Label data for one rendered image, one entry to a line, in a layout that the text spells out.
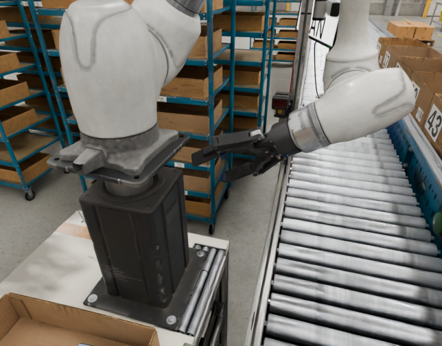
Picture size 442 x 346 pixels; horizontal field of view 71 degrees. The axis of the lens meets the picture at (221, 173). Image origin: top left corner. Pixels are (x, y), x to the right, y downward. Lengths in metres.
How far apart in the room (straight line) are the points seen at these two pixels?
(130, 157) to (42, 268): 0.57
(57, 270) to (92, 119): 0.58
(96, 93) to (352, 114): 0.43
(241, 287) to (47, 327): 1.16
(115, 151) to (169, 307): 0.44
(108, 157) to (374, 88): 0.48
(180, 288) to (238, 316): 0.88
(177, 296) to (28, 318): 0.36
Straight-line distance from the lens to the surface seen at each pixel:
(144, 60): 0.58
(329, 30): 1.33
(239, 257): 1.99
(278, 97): 1.22
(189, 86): 1.66
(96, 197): 0.71
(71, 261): 1.06
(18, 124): 2.69
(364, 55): 0.71
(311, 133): 0.60
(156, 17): 0.71
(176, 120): 1.77
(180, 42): 0.72
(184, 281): 0.91
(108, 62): 0.56
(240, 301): 1.80
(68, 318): 0.86
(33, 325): 0.95
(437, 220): 1.20
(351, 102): 0.58
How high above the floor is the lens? 1.47
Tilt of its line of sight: 32 degrees down
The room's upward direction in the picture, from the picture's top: straight up
